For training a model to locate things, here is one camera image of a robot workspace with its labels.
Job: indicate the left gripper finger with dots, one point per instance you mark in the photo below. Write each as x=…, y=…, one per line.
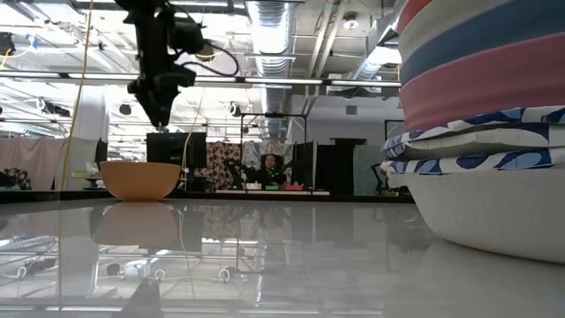
x=159, y=110

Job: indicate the light orange bowl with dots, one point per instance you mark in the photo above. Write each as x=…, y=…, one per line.
x=139, y=181

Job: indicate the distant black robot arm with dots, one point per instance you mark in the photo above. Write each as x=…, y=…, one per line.
x=234, y=172

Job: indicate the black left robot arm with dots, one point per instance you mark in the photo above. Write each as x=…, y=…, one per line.
x=150, y=35

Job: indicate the black monitor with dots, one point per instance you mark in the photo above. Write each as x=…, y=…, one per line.
x=167, y=150

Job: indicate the floral patterned cloth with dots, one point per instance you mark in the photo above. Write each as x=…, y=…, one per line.
x=220, y=163

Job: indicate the white hanging cloth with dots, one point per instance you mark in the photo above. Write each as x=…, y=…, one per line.
x=81, y=159

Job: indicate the distant small white bowl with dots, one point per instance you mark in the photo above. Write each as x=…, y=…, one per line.
x=253, y=186

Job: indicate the person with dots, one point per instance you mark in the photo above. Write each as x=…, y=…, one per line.
x=270, y=165

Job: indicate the long ceiling light strip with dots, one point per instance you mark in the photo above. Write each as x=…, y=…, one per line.
x=287, y=81

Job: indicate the pink hanging curtain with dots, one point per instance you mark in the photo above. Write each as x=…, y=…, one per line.
x=35, y=152

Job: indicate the distant small green bowl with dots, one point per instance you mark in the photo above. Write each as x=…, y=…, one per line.
x=272, y=187

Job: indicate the distant small pink bowl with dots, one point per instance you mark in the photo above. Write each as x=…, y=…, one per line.
x=293, y=187

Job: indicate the distant table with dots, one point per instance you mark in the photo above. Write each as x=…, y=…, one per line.
x=309, y=192

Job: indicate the black cabinet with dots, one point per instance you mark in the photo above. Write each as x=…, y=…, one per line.
x=335, y=168

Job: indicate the teal panel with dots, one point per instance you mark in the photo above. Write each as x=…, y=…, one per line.
x=366, y=170

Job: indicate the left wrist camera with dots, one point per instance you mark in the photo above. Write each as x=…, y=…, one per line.
x=187, y=35

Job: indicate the silver ceiling duct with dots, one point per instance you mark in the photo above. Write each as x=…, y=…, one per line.
x=379, y=26
x=271, y=35

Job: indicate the black metal table frame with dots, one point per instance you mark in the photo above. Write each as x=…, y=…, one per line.
x=66, y=196

